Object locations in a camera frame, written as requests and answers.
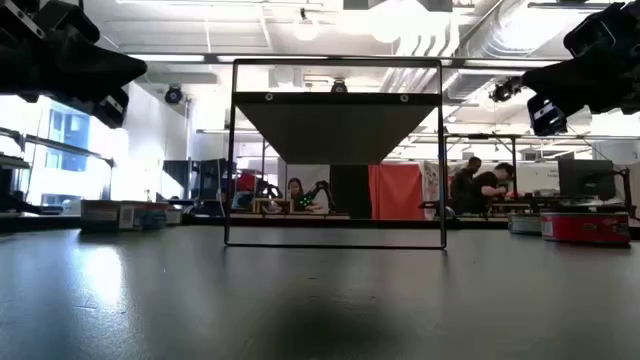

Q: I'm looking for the black ceiling spotlight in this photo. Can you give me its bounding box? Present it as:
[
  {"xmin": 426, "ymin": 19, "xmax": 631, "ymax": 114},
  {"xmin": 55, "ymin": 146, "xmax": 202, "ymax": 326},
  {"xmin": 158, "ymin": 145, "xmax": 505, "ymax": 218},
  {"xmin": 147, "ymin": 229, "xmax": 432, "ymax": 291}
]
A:
[{"xmin": 489, "ymin": 77, "xmax": 524, "ymax": 104}]

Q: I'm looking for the silver ventilation duct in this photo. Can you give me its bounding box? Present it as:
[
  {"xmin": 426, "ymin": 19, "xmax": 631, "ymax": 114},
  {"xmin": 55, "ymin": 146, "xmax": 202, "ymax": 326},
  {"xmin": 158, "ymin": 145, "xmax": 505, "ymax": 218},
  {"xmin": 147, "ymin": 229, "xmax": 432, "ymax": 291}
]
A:
[{"xmin": 442, "ymin": 0, "xmax": 569, "ymax": 104}]

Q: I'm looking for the wooden box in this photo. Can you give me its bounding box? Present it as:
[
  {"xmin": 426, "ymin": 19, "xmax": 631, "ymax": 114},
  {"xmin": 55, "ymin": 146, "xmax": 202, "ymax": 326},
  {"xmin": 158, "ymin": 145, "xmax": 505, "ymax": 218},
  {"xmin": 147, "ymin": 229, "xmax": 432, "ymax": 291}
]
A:
[{"xmin": 251, "ymin": 197, "xmax": 295, "ymax": 215}]

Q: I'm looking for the red can silver lid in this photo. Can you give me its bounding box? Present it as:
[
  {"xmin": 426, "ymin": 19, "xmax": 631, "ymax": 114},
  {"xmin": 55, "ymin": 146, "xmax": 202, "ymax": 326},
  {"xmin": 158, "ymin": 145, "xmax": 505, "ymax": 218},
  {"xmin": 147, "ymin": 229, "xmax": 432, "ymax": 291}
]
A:
[{"xmin": 540, "ymin": 211, "xmax": 632, "ymax": 247}]

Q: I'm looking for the white partition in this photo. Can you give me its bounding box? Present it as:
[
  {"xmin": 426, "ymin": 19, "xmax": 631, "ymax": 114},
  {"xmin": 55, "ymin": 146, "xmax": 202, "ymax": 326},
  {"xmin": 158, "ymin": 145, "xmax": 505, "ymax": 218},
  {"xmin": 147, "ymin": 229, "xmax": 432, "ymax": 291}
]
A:
[{"xmin": 277, "ymin": 164, "xmax": 331, "ymax": 215}]

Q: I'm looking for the wooden board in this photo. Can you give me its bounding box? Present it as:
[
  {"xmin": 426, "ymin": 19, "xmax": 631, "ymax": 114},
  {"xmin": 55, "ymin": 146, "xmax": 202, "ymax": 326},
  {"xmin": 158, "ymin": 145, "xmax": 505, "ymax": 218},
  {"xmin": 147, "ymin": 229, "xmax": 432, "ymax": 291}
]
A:
[{"xmin": 223, "ymin": 57, "xmax": 448, "ymax": 250}]

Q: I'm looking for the red background object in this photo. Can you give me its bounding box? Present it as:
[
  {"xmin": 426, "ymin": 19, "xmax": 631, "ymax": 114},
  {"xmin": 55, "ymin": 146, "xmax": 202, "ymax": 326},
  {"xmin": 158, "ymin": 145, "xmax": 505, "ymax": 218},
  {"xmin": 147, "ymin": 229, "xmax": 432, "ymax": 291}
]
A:
[{"xmin": 234, "ymin": 171, "xmax": 257, "ymax": 194}]

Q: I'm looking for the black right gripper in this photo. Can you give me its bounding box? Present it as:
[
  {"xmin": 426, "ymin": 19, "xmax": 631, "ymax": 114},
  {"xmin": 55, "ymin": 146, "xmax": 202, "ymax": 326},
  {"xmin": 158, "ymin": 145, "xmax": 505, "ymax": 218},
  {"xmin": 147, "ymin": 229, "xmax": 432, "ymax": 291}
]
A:
[{"xmin": 519, "ymin": 49, "xmax": 640, "ymax": 117}]

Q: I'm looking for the long ceiling light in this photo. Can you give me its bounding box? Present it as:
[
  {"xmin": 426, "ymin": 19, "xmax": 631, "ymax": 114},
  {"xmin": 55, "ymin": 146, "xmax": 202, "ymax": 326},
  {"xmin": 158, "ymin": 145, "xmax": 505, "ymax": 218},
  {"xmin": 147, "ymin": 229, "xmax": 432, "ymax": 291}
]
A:
[
  {"xmin": 127, "ymin": 53, "xmax": 207, "ymax": 64},
  {"xmin": 462, "ymin": 58, "xmax": 561, "ymax": 70}
]

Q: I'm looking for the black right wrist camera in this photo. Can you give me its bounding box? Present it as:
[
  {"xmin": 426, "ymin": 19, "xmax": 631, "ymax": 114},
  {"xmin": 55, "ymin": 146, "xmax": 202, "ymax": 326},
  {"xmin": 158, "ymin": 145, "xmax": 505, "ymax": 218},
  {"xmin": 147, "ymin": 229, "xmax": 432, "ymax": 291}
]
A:
[{"xmin": 526, "ymin": 93, "xmax": 569, "ymax": 137}]

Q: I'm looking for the black metal table frame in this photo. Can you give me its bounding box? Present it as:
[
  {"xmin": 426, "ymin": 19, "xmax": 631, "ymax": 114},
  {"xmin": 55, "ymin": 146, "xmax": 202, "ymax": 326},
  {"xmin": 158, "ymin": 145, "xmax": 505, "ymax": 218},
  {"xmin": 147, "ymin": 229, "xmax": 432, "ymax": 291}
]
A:
[{"xmin": 0, "ymin": 213, "xmax": 640, "ymax": 240}]

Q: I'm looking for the black table mat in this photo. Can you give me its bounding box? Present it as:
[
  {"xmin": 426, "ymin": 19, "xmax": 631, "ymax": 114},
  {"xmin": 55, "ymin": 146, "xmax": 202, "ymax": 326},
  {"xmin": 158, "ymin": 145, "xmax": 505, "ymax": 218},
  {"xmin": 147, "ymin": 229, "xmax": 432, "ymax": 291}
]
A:
[{"xmin": 0, "ymin": 225, "xmax": 640, "ymax": 360}]

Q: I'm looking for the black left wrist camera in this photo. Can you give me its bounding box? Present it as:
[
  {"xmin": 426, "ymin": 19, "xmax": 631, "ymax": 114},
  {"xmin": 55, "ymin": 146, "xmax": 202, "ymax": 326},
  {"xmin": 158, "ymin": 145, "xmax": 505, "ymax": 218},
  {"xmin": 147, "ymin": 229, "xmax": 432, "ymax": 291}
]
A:
[{"xmin": 91, "ymin": 85, "xmax": 130, "ymax": 129}]

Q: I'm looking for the black partition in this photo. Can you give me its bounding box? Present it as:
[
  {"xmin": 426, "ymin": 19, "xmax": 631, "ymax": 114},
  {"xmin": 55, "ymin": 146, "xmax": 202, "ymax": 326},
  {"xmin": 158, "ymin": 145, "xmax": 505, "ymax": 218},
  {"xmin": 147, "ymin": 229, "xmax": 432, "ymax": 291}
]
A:
[{"xmin": 329, "ymin": 164, "xmax": 371, "ymax": 220}]

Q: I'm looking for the pale gold lid can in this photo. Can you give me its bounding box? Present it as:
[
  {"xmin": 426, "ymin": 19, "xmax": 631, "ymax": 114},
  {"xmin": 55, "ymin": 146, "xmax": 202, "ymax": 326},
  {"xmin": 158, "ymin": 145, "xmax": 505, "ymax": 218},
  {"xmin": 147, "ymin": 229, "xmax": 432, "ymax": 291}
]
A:
[
  {"xmin": 507, "ymin": 213, "xmax": 544, "ymax": 236},
  {"xmin": 79, "ymin": 199, "xmax": 146, "ymax": 233},
  {"xmin": 134, "ymin": 202, "xmax": 169, "ymax": 231}
]

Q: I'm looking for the black computer monitor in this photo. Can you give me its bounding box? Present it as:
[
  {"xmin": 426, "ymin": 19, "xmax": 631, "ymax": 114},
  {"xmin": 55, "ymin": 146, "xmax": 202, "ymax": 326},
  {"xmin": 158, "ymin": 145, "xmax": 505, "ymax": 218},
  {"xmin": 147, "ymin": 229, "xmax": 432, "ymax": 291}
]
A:
[{"xmin": 557, "ymin": 158, "xmax": 617, "ymax": 202}]

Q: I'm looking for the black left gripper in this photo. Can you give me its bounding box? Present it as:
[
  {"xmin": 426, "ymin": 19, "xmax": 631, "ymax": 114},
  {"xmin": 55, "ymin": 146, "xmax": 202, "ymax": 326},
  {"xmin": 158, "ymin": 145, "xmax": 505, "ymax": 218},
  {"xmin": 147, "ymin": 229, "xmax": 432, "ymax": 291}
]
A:
[{"xmin": 0, "ymin": 42, "xmax": 149, "ymax": 105}]

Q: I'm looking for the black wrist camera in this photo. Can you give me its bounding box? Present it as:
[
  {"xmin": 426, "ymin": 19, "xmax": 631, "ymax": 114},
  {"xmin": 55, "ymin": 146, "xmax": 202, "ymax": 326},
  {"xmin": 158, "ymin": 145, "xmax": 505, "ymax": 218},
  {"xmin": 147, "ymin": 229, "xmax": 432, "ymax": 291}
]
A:
[
  {"xmin": 91, "ymin": 85, "xmax": 130, "ymax": 129},
  {"xmin": 526, "ymin": 93, "xmax": 569, "ymax": 137}
]

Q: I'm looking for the black metal gantry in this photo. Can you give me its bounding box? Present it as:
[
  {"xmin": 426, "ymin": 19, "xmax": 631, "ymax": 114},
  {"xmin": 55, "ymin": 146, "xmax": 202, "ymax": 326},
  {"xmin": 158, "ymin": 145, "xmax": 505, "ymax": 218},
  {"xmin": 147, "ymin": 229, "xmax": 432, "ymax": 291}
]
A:
[{"xmin": 443, "ymin": 132, "xmax": 519, "ymax": 201}]

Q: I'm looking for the orange-red partition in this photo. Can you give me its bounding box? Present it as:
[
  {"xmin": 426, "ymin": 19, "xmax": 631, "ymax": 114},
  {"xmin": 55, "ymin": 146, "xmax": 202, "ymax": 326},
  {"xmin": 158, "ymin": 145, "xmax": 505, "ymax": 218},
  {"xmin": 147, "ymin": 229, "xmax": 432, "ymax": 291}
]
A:
[{"xmin": 368, "ymin": 163, "xmax": 426, "ymax": 221}]

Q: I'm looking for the person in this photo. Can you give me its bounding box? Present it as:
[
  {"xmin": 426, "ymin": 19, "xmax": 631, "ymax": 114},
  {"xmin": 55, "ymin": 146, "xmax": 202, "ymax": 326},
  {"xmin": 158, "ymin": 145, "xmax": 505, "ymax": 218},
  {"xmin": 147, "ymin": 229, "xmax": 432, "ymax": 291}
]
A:
[
  {"xmin": 286, "ymin": 177, "xmax": 321, "ymax": 214},
  {"xmin": 472, "ymin": 162, "xmax": 516, "ymax": 214},
  {"xmin": 449, "ymin": 156, "xmax": 484, "ymax": 216}
]

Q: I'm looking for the round white ceiling lamp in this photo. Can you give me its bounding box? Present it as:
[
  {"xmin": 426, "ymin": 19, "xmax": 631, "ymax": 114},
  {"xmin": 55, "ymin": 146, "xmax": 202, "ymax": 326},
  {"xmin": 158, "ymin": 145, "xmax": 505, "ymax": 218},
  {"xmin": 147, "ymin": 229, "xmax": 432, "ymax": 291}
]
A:
[{"xmin": 291, "ymin": 7, "xmax": 322, "ymax": 43}]

